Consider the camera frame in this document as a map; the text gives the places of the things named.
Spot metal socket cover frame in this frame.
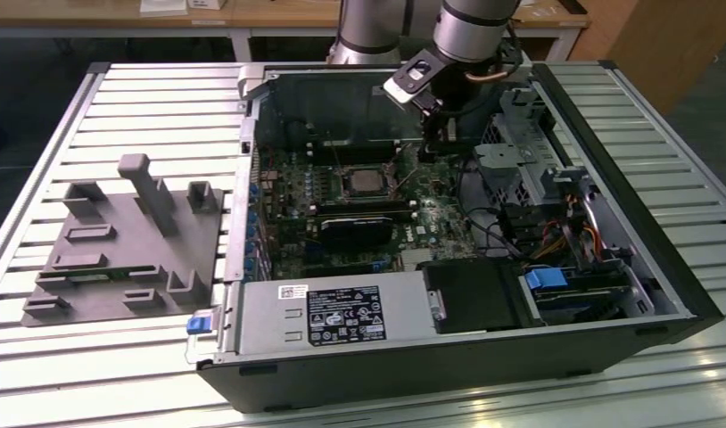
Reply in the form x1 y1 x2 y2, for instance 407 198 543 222
383 158 423 183

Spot silver green CPU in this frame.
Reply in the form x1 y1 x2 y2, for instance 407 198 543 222
346 170 381 196

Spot black RAM slot white clips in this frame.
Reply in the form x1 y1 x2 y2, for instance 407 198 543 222
311 139 401 149
311 150 401 160

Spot CPU socket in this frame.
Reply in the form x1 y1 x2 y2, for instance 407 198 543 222
329 160 403 202

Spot black plastic bay cover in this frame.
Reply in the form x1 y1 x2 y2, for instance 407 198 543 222
422 260 523 335

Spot silver perforated drive cage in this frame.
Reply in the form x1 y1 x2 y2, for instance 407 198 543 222
473 86 578 210

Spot green motherboard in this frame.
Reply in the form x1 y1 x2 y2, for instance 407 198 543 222
252 140 478 283

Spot wooden cabinet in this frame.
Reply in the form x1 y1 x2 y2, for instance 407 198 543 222
567 0 726 116

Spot wooden desk white legs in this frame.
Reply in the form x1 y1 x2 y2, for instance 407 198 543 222
0 0 591 63

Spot black graphics card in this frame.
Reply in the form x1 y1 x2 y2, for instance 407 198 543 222
315 215 395 251

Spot silver chipset heatsink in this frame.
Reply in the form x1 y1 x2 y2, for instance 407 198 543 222
401 248 435 269

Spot hard disk in blue carrier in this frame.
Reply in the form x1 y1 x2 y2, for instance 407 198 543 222
521 266 630 320

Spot silver power supply box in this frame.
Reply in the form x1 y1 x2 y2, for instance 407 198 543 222
216 278 446 358

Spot grey parts rack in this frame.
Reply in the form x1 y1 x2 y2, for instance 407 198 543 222
18 152 228 330

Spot black silver PC case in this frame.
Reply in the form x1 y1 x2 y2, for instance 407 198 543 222
186 60 726 414

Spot blue case latch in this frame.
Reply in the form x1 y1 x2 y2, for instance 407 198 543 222
183 313 215 336

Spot green RAM stick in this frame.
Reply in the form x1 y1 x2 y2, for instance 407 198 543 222
68 266 162 283

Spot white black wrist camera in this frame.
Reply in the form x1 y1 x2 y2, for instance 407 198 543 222
383 47 446 107

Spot black cable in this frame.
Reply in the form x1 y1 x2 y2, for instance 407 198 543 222
465 205 523 263

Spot orange yellow wire bundle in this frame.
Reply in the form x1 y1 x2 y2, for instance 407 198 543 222
533 224 607 263

